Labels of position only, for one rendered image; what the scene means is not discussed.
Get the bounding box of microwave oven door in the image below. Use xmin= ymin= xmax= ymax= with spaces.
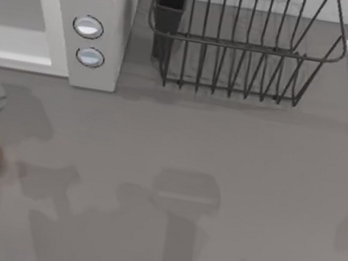
xmin=0 ymin=0 xmax=82 ymax=78

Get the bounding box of round grey microwave knob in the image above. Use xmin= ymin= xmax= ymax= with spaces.
xmin=71 ymin=12 xmax=107 ymax=42
xmin=74 ymin=44 xmax=107 ymax=71

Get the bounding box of dark cutlery holder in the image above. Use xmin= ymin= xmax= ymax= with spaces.
xmin=143 ymin=0 xmax=189 ymax=61

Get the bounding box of dark wire dish rack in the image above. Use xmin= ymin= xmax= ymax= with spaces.
xmin=137 ymin=0 xmax=348 ymax=115

